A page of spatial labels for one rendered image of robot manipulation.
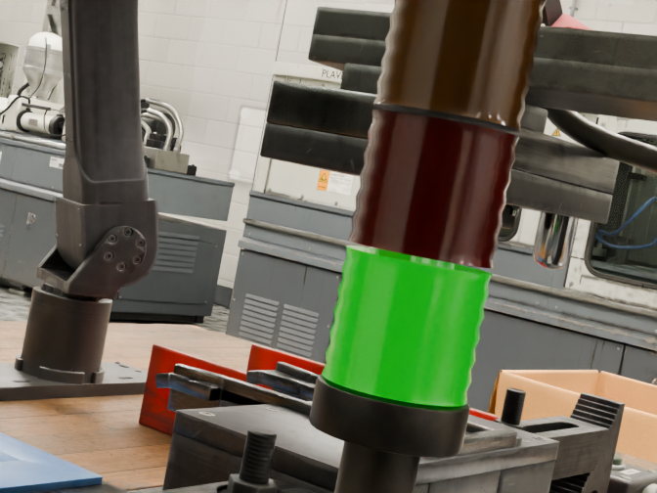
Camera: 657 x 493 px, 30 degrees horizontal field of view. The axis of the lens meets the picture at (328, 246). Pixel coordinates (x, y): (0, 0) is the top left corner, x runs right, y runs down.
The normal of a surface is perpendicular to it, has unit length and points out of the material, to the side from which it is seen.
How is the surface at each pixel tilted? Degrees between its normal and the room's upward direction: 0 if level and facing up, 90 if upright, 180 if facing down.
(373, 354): 104
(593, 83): 90
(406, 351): 76
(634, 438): 88
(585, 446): 90
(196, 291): 90
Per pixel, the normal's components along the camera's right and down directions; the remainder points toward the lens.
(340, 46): -0.57, -0.07
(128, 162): 0.53, -0.09
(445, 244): 0.17, 0.33
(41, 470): 0.18, -0.98
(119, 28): 0.54, 0.18
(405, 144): -0.55, 0.19
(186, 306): 0.76, 0.18
